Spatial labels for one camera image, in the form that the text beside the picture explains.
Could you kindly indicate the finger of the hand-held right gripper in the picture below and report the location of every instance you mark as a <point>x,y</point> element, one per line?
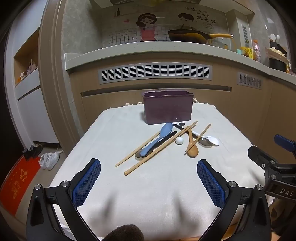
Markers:
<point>260,155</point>
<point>284,141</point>

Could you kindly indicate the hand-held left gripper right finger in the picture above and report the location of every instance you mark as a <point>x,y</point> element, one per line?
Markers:
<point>211,185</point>

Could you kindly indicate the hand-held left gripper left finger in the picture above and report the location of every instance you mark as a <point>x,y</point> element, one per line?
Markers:
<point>86,183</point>

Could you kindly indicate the wooden spoon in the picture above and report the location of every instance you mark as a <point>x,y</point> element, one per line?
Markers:
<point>193,150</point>

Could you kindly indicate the white plastic spoon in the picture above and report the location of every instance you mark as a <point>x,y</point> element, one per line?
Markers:
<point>214,140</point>

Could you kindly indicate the small white round spoon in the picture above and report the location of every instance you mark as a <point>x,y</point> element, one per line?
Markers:
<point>180,140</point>

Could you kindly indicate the light blue plastic spoon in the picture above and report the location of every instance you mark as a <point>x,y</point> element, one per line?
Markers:
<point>165,131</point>

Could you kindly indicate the purple plastic utensil holder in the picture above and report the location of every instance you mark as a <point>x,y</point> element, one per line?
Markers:
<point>167,109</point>

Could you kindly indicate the white sneaker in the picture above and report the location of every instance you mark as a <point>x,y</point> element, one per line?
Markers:
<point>54,160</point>
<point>45,160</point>

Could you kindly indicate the white tablecloth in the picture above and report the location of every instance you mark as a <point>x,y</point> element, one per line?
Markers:
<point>143,204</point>

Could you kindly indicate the pair of black shoes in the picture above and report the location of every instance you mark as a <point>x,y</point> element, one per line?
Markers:
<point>32,151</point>

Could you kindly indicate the dark brown fuzzy object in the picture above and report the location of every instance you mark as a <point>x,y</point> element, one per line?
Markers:
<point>126,233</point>

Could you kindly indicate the red doormat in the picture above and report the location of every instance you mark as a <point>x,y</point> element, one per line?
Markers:
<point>18,183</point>

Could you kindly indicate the small grey vent grille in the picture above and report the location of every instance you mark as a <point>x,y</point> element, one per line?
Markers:
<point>249,80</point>

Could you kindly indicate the black pot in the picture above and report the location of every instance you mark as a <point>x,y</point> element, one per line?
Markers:
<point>277,64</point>

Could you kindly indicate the white cupboard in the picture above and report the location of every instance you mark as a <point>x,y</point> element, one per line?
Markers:
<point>30,111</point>

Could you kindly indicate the orange-capped plastic bottle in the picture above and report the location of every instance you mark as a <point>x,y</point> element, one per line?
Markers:
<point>256,51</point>

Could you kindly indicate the yellow box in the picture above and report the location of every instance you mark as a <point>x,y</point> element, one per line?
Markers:
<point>249,52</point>

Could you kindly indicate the dark utensil crock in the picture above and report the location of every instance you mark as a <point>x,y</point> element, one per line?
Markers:
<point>276,45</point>

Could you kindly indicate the teal cup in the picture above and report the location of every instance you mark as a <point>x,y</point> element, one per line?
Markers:
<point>239,51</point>

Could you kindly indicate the beige kitchen countertop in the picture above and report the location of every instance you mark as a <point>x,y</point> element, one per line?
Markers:
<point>138,54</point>

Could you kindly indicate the cartoon wall poster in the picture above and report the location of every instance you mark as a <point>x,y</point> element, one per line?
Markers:
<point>148,25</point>

